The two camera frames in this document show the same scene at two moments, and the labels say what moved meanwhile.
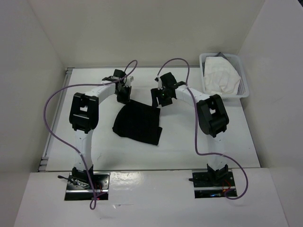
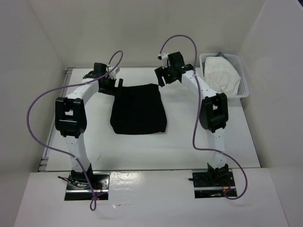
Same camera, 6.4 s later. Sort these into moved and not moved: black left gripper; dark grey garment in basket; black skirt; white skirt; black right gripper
Moved: black skirt; black right gripper; black left gripper
Not moved: dark grey garment in basket; white skirt
